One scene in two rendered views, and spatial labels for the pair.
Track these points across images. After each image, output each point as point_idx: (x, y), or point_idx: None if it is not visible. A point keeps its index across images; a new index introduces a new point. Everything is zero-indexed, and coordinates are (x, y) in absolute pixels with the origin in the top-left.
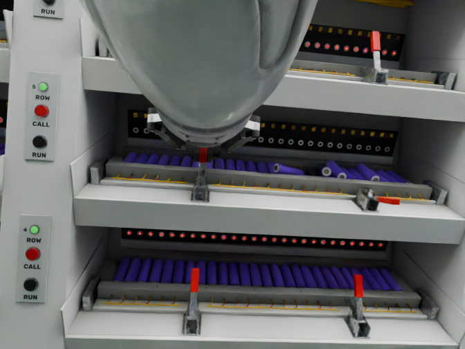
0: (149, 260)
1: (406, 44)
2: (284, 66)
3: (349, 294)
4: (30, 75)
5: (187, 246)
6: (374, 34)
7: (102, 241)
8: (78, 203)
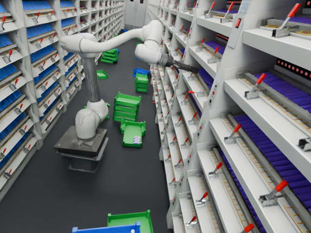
0: None
1: None
2: (144, 60)
3: (199, 119)
4: (185, 49)
5: None
6: (217, 47)
7: None
8: (182, 74)
